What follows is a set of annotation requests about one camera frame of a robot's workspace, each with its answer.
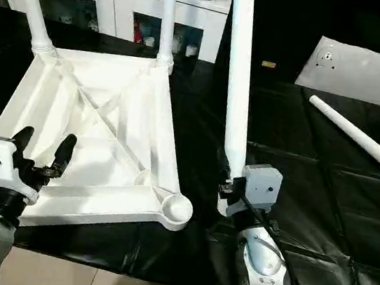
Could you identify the white plastic table top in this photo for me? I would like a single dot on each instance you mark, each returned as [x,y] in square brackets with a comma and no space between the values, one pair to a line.
[108,117]

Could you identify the black work mat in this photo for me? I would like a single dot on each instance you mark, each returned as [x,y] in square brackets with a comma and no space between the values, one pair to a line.
[321,218]

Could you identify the small yellow label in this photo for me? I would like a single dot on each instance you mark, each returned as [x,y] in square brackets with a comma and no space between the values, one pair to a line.
[268,64]

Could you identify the red bottle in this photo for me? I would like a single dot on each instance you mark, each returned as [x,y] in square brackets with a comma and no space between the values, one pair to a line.
[138,34]

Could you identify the black cabinet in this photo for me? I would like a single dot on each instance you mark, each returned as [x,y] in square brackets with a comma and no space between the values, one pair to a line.
[299,23]

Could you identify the white plastic bag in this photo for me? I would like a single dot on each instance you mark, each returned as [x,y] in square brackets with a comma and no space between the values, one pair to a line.
[359,71]

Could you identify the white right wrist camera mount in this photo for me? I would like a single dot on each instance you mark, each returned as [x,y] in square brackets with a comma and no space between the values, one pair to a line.
[261,188]

